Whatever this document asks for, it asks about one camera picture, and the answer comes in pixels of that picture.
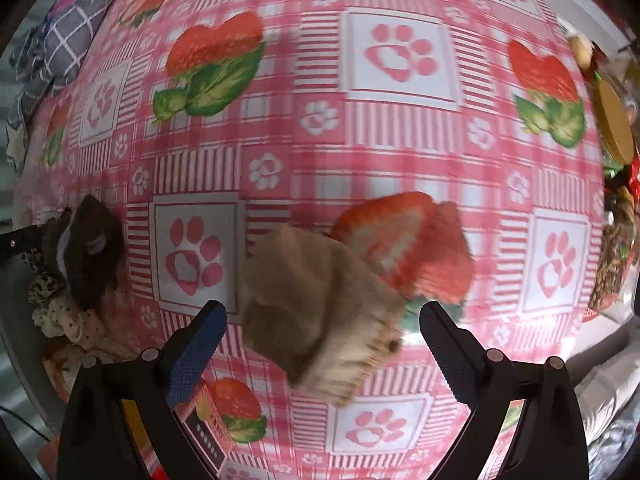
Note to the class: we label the beige knitted sock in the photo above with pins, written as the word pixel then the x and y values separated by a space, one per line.
pixel 317 311

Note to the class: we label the white dotted scrunchie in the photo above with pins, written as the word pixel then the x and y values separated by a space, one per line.
pixel 62 318

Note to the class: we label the pink strawberry paw tablecloth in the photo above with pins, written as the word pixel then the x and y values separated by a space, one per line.
pixel 207 124

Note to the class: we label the purple striped knitted sock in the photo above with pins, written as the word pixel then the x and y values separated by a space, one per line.
pixel 89 250

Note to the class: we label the jar with black lid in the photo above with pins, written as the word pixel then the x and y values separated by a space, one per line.
pixel 619 248

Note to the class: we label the grey checked star cloth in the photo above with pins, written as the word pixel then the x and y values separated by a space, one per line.
pixel 48 58

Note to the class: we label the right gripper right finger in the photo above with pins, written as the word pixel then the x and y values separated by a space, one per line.
pixel 549 441

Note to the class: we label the pink patterned carton box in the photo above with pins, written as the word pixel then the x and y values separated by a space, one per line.
pixel 200 423

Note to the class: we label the jar with yellow lid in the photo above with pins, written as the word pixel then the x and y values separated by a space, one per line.
pixel 617 141

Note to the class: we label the leopard print scrunchie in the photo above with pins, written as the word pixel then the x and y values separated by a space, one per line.
pixel 48 281

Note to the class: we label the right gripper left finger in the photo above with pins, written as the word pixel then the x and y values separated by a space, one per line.
pixel 96 440

